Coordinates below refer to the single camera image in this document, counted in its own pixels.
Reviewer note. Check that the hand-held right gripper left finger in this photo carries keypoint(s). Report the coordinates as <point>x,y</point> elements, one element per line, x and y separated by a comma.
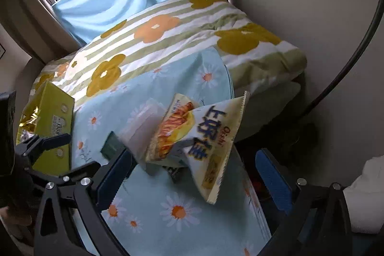
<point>117,178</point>

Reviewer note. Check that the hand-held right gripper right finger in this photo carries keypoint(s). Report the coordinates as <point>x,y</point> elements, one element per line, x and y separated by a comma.
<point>274,181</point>

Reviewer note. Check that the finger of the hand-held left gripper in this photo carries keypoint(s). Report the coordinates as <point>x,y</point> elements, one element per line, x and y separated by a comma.
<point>57,139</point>
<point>81,169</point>

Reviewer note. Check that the gold snack packet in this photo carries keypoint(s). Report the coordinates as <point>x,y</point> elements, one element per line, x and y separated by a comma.
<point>27,121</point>

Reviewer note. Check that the green cardboard box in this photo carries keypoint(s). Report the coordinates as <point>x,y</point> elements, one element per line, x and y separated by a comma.
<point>51,112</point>

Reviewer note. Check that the yellow white fries snack packet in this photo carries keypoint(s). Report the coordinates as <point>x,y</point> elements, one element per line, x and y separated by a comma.
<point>207,139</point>

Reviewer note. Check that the dark green snack packet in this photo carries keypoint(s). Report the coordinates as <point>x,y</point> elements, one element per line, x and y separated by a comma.
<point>111,148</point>

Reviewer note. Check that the light blue daisy bedsheet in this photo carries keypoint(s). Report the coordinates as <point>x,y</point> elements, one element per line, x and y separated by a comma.
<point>156,184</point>

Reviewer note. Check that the pale translucent snack packet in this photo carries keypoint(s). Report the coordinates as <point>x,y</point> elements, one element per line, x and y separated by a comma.
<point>144,127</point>

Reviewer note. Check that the grey green pillow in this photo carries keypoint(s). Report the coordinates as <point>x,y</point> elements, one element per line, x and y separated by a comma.
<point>270,112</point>

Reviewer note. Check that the white cloth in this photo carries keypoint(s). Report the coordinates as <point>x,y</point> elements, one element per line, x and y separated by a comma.
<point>369,184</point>

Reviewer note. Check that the brown curtain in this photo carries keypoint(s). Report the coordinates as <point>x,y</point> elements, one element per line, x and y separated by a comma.
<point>24,16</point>

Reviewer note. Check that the striped floral blanket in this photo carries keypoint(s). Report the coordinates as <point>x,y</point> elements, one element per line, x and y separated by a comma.
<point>168,43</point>

